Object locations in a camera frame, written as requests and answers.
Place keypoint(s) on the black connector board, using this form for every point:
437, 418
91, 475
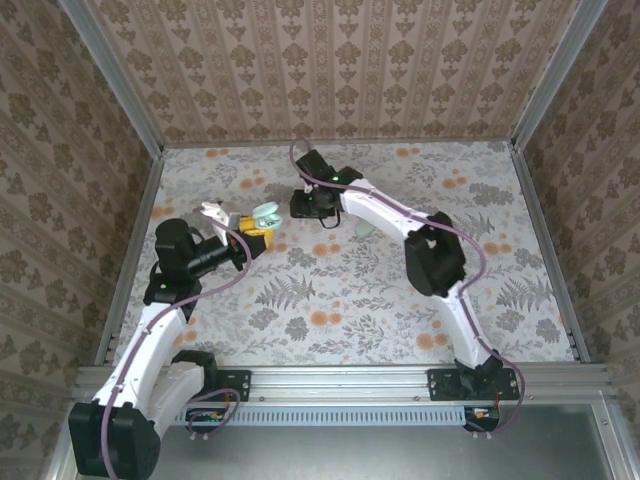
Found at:
482, 415
205, 417

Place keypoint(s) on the aluminium right corner post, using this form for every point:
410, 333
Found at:
557, 75

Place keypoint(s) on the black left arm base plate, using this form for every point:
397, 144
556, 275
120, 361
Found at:
240, 385

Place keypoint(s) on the aluminium back frame rail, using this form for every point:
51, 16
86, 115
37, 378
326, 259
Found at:
240, 144

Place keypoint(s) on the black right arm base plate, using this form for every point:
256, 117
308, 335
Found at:
440, 385

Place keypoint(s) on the floral patterned table cover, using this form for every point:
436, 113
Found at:
300, 350

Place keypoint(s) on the aluminium right side rail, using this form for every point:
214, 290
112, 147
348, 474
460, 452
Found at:
542, 225

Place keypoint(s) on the mint green earbud charging case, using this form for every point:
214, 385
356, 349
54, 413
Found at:
265, 212
364, 229

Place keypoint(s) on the aluminium front mounting rail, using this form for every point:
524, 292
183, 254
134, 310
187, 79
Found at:
340, 382

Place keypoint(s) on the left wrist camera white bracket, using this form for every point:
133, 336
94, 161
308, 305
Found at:
217, 211

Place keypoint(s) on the aluminium corner post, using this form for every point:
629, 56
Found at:
116, 80
557, 75

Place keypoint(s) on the grey metal sheet panel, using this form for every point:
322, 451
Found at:
350, 455

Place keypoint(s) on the black left connector board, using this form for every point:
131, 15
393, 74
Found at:
205, 417

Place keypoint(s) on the aluminium left side rail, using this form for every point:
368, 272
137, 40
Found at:
141, 225

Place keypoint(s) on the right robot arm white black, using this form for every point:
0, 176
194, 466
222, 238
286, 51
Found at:
385, 207

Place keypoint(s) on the aluminium left corner post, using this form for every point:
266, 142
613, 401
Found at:
116, 80

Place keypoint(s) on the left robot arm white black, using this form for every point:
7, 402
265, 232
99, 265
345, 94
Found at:
150, 350

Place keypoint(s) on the black right connector board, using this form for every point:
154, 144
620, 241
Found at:
482, 415

